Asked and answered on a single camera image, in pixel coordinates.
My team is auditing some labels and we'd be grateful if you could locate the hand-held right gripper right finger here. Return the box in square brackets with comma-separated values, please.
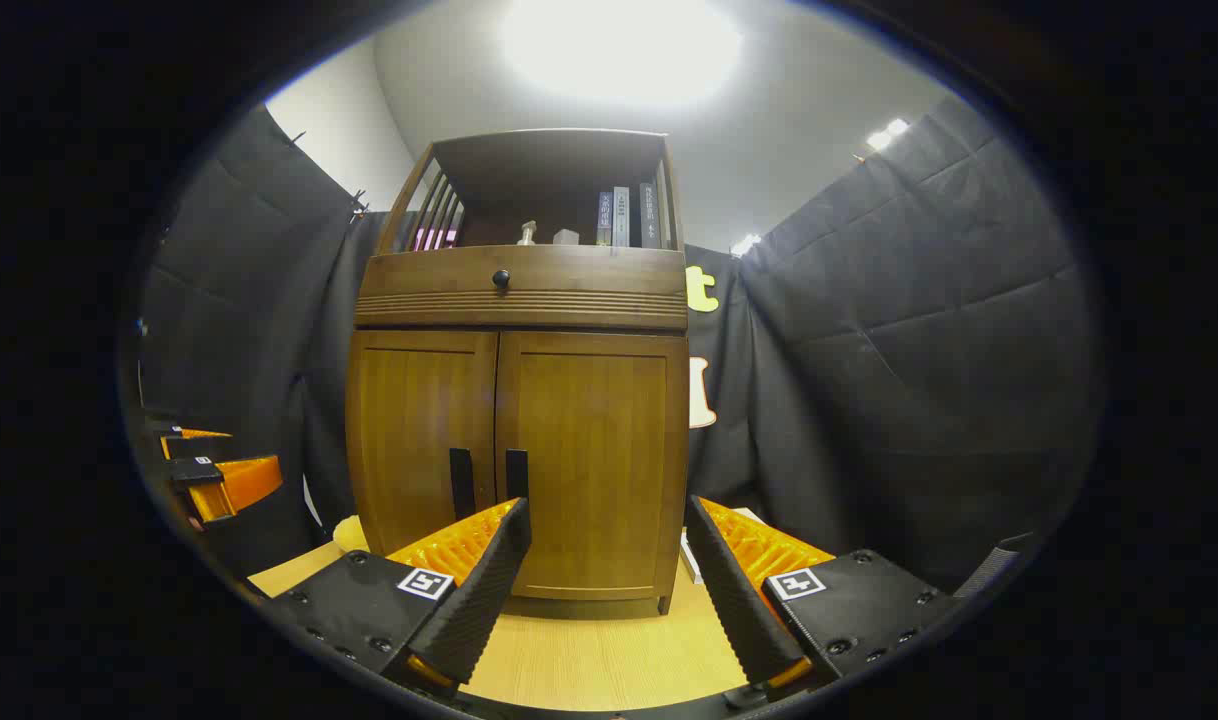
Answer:
[684, 496, 958, 696]

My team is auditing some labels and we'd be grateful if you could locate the wooden double-door shoe cabinet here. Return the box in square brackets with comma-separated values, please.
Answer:
[345, 128, 692, 616]

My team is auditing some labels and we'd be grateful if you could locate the large ceiling light panel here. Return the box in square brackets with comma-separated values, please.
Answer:
[499, 0, 745, 106]

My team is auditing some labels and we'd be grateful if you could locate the black backdrop cloth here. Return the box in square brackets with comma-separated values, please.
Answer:
[134, 95, 1105, 593]

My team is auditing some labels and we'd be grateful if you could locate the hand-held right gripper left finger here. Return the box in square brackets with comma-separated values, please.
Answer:
[267, 497, 533, 693]

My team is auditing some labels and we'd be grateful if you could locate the wooden shoe cabinet door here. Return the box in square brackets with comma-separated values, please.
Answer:
[347, 330, 500, 557]
[496, 332, 690, 602]

